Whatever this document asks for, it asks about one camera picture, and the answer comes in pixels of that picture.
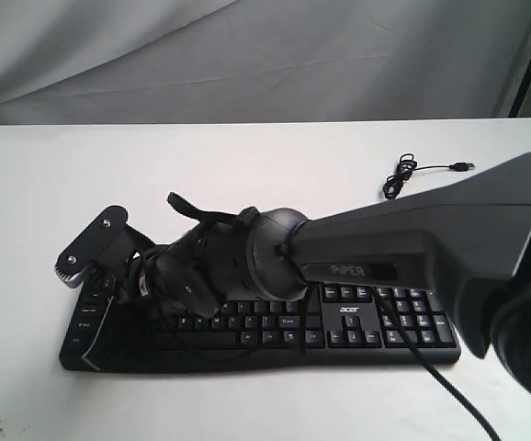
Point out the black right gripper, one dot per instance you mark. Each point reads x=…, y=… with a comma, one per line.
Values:
x=197, y=273

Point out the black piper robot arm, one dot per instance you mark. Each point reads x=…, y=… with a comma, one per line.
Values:
x=416, y=278

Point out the black acer keyboard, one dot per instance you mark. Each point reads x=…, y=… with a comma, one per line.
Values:
x=337, y=327

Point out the grey backdrop cloth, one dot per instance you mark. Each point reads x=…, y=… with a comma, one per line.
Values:
x=111, y=62

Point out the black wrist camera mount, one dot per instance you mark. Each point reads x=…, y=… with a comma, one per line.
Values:
x=106, y=244

